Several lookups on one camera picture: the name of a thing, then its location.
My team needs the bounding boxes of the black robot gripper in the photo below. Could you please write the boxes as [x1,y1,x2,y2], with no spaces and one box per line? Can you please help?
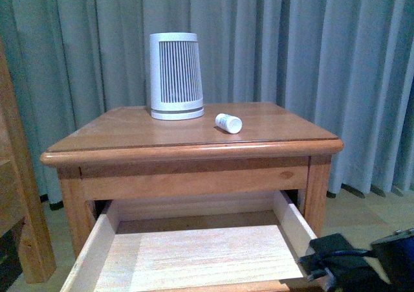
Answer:
[298,233,388,291]

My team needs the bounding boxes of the wooden top drawer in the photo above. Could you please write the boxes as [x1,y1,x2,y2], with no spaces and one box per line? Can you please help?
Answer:
[62,191,320,291]

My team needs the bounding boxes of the white medicine bottle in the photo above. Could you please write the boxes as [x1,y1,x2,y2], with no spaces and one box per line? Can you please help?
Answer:
[215,113,243,134]

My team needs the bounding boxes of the wooden nightstand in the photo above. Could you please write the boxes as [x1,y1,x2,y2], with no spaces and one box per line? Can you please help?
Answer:
[41,102,343,254]

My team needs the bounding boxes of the grey pleated curtain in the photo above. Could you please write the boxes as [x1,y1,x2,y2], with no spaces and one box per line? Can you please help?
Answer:
[1,0,413,205]

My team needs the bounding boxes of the white slatted table lamp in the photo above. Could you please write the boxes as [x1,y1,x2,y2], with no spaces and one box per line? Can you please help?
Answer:
[149,32,204,120]

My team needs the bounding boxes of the wooden bed frame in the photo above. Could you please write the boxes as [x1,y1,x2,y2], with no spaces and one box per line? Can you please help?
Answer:
[1,46,56,284]

